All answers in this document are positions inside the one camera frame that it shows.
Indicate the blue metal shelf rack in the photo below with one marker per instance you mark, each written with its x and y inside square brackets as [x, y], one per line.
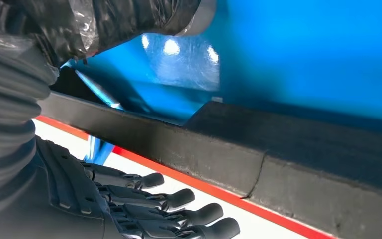
[309, 49]

